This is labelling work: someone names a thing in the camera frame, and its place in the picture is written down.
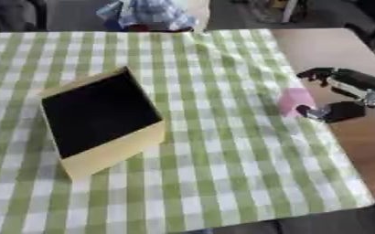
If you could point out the blue white checked cloth bundle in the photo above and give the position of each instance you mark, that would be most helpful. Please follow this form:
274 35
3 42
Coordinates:
149 13

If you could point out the white tripod leg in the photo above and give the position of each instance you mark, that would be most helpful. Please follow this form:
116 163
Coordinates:
289 11

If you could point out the dark chair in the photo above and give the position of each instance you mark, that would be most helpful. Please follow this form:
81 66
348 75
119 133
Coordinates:
15 14

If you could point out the pink block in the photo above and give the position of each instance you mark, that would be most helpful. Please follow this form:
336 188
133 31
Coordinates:
293 100

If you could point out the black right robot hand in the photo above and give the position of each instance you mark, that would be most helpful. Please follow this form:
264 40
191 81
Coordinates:
351 79

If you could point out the tan cardboard box black inside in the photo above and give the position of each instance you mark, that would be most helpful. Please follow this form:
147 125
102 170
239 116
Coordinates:
101 119

